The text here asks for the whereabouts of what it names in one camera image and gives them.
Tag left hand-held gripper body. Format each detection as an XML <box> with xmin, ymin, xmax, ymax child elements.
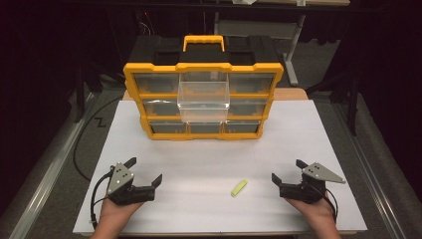
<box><xmin>105</xmin><ymin>161</ymin><xmax>156</xmax><ymax>206</ymax></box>

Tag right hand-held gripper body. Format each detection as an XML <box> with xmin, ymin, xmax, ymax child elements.
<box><xmin>279</xmin><ymin>161</ymin><xmax>346</xmax><ymax>204</ymax></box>

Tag small yellow-green eraser block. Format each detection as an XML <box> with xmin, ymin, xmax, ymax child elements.
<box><xmin>230</xmin><ymin>178</ymin><xmax>249</xmax><ymax>198</ymax></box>

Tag large clear plastic drawer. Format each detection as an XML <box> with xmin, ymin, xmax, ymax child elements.
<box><xmin>176</xmin><ymin>71</ymin><xmax>231</xmax><ymax>122</ymax></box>

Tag person's right hand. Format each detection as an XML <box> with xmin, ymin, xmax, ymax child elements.
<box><xmin>285</xmin><ymin>195</ymin><xmax>336</xmax><ymax>227</ymax></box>

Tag person's left hand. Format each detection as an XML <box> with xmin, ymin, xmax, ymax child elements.
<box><xmin>99</xmin><ymin>197</ymin><xmax>144</xmax><ymax>227</ymax></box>

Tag white table cover sheet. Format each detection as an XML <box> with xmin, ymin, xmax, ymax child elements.
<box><xmin>72</xmin><ymin>99</ymin><xmax>368</xmax><ymax>236</ymax></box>

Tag small clear plastic drawer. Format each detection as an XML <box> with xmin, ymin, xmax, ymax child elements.
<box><xmin>224</xmin><ymin>119</ymin><xmax>262</xmax><ymax>134</ymax></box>
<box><xmin>187</xmin><ymin>121</ymin><xmax>222</xmax><ymax>134</ymax></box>
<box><xmin>149</xmin><ymin>120</ymin><xmax>188</xmax><ymax>134</ymax></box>

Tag black stand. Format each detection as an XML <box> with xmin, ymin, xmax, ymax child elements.
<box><xmin>305</xmin><ymin>64</ymin><xmax>363</xmax><ymax>137</ymax></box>
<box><xmin>73</xmin><ymin>58</ymin><xmax>105</xmax><ymax>124</ymax></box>

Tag grey metal stand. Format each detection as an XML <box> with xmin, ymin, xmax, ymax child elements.
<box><xmin>283</xmin><ymin>14</ymin><xmax>307</xmax><ymax>88</ymax></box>

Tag yellow black drawer organizer cabinet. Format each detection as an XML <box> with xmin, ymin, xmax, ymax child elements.
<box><xmin>122</xmin><ymin>34</ymin><xmax>285</xmax><ymax>141</ymax></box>

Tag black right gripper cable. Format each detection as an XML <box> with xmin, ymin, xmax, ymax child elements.
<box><xmin>321</xmin><ymin>188</ymin><xmax>339</xmax><ymax>224</ymax></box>

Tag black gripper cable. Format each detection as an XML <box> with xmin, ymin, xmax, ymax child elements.
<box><xmin>90</xmin><ymin>170</ymin><xmax>115</xmax><ymax>231</ymax></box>
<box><xmin>321</xmin><ymin>188</ymin><xmax>339</xmax><ymax>224</ymax></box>

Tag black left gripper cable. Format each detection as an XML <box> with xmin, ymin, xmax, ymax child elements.
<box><xmin>90</xmin><ymin>170</ymin><xmax>115</xmax><ymax>231</ymax></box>

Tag black floor cable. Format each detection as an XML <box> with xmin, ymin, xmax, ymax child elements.
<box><xmin>72</xmin><ymin>95</ymin><xmax>124</xmax><ymax>182</ymax></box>

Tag aluminium floor rail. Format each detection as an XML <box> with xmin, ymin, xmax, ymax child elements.
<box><xmin>9</xmin><ymin>92</ymin><xmax>96</xmax><ymax>239</ymax></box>
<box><xmin>331</xmin><ymin>99</ymin><xmax>401</xmax><ymax>239</ymax></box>

